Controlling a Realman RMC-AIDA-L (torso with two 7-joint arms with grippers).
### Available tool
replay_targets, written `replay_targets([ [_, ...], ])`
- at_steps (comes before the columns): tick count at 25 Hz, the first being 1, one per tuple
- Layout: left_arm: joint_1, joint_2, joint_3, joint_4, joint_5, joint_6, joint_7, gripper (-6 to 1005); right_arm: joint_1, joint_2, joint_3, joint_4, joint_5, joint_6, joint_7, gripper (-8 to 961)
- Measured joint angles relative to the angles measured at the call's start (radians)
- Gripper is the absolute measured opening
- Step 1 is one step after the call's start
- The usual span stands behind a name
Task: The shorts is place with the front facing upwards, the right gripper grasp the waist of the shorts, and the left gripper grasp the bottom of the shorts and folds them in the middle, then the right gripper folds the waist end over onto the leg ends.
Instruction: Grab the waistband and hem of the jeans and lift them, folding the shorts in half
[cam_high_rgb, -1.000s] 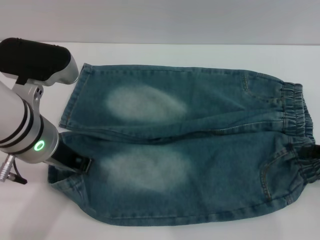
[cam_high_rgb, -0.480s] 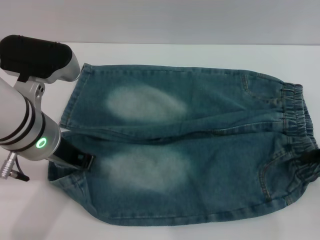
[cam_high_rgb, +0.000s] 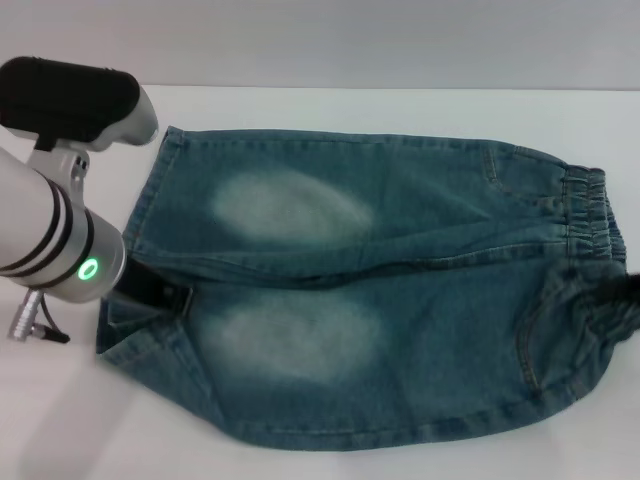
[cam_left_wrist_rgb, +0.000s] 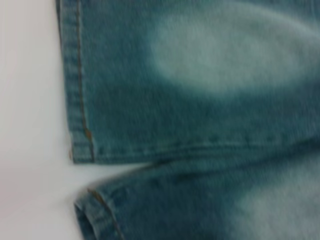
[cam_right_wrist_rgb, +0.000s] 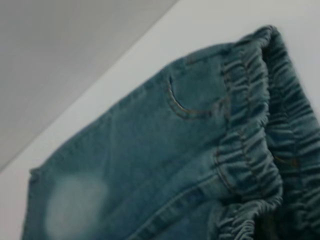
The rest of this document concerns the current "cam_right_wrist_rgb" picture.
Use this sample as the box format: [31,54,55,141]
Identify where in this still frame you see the blue denim shorts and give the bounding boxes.
[21,24,320,240]

